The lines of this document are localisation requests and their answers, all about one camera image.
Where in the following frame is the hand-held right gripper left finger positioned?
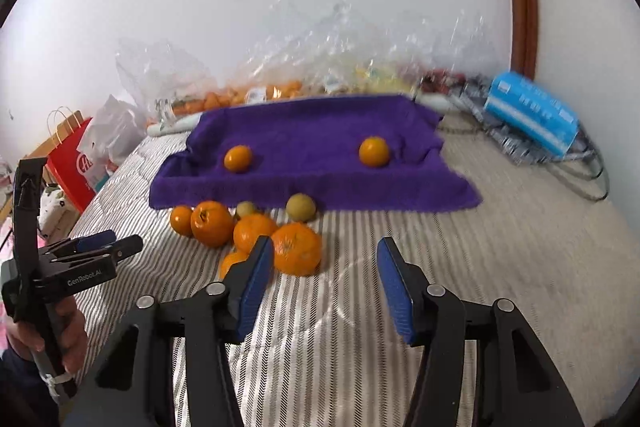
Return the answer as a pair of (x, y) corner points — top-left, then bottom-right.
(65, 236), (275, 427)

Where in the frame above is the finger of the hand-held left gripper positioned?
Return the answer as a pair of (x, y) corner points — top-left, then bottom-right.
(50, 234), (144, 265)
(47, 229), (118, 258)

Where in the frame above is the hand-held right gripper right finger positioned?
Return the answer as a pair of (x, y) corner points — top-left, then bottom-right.
(376, 237), (586, 427)

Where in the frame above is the large orange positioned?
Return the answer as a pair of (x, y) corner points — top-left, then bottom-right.
(270, 223), (323, 277)

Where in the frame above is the small orange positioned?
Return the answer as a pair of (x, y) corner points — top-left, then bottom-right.
(170, 205), (195, 237)

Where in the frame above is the orange with dark stem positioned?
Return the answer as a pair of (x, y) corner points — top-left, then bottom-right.
(190, 201), (235, 248)

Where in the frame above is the person's left forearm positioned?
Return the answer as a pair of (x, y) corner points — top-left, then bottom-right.
(0, 347), (66, 427)

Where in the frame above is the person's left hand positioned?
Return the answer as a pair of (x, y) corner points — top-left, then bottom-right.
(9, 294), (89, 376)

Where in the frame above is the white patterned item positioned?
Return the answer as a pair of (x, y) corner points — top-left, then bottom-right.
(39, 184), (76, 238)

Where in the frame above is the red paper bag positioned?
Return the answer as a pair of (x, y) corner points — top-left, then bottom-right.
(46, 107), (97, 214)

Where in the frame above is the pink cloth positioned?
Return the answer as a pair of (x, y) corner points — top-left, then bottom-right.
(0, 299), (17, 350)

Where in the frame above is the white plastic bag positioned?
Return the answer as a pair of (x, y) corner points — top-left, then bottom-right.
(77, 94), (149, 188)

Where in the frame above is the purple towel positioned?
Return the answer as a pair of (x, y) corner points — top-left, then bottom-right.
(149, 93), (483, 212)

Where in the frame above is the clear bag of tangerines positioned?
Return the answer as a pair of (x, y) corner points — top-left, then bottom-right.
(116, 38), (223, 118)

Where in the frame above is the grey patterned cloth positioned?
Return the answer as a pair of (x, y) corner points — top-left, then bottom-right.
(447, 77), (601, 168)

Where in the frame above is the clear bag of oranges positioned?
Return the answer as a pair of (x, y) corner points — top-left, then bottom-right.
(222, 0), (326, 105)

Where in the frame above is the clear bag of red fruit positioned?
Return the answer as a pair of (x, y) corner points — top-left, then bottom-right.
(415, 12), (501, 95)

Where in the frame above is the blue tissue pack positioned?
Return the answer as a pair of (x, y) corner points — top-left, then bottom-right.
(484, 71), (582, 158)

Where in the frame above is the black cable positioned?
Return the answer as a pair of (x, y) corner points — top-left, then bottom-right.
(550, 127), (610, 202)

